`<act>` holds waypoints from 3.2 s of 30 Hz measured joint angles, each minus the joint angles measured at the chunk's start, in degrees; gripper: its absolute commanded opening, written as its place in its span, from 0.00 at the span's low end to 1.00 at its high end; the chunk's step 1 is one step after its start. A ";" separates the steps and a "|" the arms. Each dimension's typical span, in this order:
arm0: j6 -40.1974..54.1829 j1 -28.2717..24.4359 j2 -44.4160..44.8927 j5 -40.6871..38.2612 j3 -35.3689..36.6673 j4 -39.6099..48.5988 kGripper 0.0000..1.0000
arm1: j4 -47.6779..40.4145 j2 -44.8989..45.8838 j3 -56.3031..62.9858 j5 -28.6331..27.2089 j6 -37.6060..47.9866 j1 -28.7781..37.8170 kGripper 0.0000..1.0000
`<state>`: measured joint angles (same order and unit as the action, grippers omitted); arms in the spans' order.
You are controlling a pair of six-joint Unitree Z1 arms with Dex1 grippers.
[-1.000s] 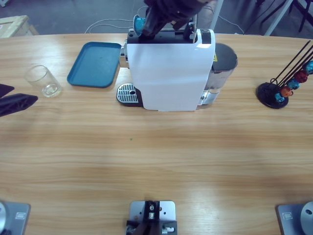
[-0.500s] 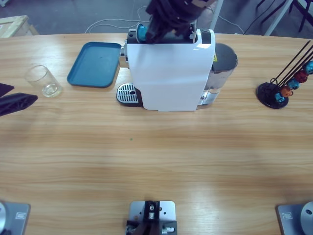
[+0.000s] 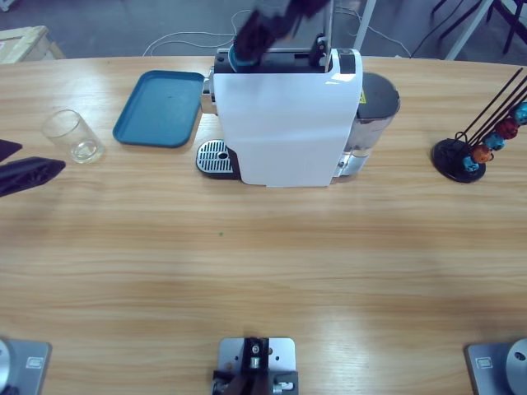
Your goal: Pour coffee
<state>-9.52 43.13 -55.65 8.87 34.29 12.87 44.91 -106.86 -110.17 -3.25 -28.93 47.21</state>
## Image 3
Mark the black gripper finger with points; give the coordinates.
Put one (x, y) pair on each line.
(8, 150)
(282, 33)
(253, 37)
(29, 175)

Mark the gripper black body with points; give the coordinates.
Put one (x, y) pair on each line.
(292, 8)

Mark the teal coffee capsule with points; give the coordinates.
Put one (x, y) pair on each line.
(494, 141)
(243, 66)

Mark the silver coffee machine lever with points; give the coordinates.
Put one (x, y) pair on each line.
(328, 37)

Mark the clear drinking glass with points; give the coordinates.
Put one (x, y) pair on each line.
(88, 150)

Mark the white capsule coffee machine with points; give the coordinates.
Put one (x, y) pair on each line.
(288, 131)

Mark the blue coffee capsule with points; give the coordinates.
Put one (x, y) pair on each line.
(469, 164)
(520, 113)

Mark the orange coffee capsule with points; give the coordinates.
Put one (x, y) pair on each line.
(481, 154)

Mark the red coffee capsule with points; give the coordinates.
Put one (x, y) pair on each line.
(506, 128)

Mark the wooden crate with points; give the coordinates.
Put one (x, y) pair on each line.
(24, 41)

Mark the teal plastic tray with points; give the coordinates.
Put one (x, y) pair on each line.
(160, 111)

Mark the clear water tank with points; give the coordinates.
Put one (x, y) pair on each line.
(376, 107)

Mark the black drip tray silver grate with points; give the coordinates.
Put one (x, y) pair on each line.
(214, 158)

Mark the black capsule stand with rods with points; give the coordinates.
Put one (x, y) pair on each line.
(449, 158)

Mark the black chair frame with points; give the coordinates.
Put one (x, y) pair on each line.
(509, 37)

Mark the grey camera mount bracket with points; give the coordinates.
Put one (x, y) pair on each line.
(255, 358)

